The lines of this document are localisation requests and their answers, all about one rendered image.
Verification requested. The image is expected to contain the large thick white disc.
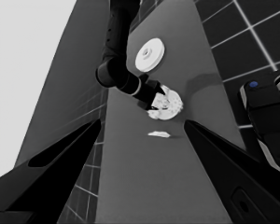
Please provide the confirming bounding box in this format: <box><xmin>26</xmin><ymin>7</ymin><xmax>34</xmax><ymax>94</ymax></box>
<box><xmin>134</xmin><ymin>37</ymin><xmax>166</xmax><ymax>74</ymax></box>

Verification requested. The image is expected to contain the white round carrier with pins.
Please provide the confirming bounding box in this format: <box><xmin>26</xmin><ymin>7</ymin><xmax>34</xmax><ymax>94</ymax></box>
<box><xmin>147</xmin><ymin>85</ymin><xmax>184</xmax><ymax>121</ymax></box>

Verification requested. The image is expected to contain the small white T-shaped piece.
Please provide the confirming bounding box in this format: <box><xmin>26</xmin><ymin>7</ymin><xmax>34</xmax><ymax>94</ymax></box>
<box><xmin>147</xmin><ymin>130</ymin><xmax>172</xmax><ymax>139</ymax></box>

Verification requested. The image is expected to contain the dark robot body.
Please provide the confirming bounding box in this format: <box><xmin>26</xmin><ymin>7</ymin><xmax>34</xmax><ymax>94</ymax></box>
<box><xmin>238</xmin><ymin>66</ymin><xmax>280</xmax><ymax>175</ymax></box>

